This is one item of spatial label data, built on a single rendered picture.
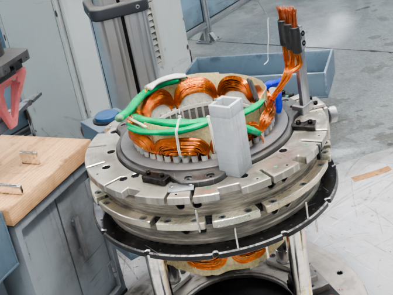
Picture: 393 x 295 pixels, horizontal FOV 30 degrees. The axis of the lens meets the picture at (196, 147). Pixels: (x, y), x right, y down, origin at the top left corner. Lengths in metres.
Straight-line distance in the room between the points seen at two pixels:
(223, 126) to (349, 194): 0.61
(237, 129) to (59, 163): 0.32
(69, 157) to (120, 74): 0.37
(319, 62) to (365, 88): 2.54
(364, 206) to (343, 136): 2.00
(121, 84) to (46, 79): 2.00
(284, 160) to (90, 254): 0.40
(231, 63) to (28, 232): 0.51
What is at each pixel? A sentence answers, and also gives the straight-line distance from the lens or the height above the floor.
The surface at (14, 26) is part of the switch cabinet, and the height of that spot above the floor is 0.69.
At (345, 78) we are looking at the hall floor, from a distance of 3.97.
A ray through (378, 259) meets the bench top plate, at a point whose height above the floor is 0.78.
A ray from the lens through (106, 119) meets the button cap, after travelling 1.21.
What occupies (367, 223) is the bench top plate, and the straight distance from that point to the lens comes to 1.31.
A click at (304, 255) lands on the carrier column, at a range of 0.96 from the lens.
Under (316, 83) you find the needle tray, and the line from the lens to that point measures 1.19.
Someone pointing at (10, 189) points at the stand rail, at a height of 1.07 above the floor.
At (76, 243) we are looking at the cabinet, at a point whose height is 0.93.
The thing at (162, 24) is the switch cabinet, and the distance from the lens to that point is 3.63.
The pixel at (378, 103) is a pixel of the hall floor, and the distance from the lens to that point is 3.64.
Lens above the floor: 1.50
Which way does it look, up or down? 26 degrees down
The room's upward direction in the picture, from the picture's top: 11 degrees counter-clockwise
